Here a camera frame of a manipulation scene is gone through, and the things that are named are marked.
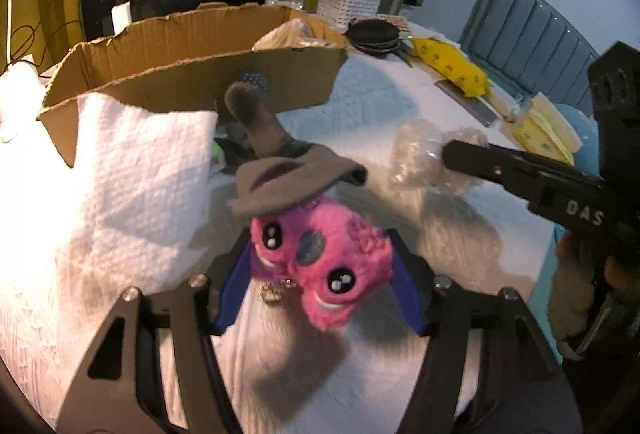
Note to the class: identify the white cloth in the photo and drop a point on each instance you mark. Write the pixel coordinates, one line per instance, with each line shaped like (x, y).
(17, 96)

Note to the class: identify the grey metal ruler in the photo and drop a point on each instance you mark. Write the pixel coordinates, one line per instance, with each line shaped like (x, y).
(467, 101)

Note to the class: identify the yellow printed packet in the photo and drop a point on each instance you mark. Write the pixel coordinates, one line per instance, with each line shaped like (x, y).
(450, 63)

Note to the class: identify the clear plastic wrap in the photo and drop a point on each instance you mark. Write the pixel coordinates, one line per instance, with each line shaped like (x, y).
(422, 153)

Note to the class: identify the white paper towel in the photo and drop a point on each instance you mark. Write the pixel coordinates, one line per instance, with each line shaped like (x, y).
(135, 194)

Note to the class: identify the person's right hand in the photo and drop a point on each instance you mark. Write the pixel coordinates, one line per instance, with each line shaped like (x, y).
(570, 299)

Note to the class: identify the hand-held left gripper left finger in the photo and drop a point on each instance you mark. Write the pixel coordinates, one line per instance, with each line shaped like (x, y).
(234, 290)

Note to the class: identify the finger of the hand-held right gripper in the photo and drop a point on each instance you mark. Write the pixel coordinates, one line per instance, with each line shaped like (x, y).
(500, 163)

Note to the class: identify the light blue ball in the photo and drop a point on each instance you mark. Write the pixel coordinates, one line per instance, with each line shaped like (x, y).
(582, 133)

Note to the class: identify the clear plastic bag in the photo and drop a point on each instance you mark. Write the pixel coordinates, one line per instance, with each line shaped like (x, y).
(295, 36)

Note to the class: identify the stack of black round discs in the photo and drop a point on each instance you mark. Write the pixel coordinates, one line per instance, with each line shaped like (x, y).
(372, 34)

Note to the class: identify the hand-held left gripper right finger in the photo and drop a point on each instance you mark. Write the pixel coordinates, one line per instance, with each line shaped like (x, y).
(407, 299)

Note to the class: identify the brown cardboard box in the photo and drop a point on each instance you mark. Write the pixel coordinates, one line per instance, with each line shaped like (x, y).
(190, 48)

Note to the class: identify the dark polka dot cloth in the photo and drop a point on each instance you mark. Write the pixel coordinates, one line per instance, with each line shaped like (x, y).
(254, 81)

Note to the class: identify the white power adapter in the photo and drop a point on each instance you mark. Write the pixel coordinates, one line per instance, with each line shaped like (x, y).
(121, 15)

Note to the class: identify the pink plush toy grey hat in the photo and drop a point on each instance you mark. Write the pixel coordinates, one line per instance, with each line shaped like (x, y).
(305, 239)

